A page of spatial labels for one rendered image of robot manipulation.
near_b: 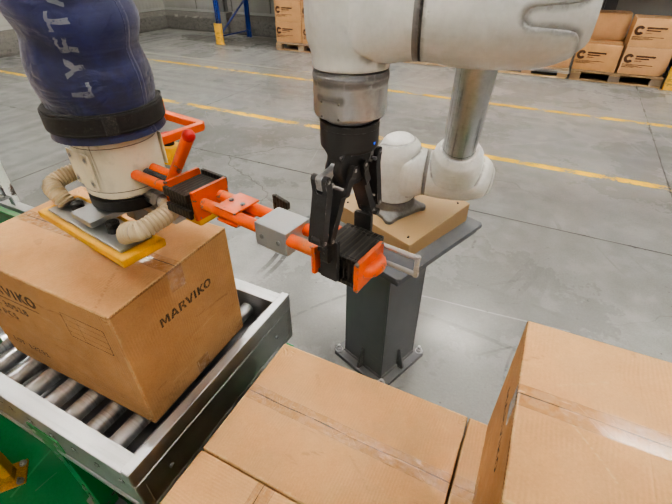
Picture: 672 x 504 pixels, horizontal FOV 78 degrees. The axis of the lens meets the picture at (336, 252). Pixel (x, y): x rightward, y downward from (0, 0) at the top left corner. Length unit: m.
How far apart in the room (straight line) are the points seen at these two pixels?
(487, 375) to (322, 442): 1.11
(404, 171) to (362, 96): 0.91
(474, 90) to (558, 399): 0.73
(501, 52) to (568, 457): 0.60
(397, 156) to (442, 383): 1.09
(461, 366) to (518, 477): 1.38
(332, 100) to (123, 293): 0.73
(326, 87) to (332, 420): 0.93
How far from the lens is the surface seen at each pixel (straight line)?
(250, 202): 0.75
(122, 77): 0.90
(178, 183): 0.85
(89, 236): 1.01
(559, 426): 0.83
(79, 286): 1.13
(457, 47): 0.46
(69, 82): 0.89
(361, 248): 0.60
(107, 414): 1.38
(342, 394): 1.26
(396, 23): 0.46
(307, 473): 1.15
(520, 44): 0.46
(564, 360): 0.93
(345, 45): 0.47
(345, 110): 0.49
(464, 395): 2.01
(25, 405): 1.45
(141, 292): 1.05
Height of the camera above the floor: 1.58
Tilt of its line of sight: 36 degrees down
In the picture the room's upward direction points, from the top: straight up
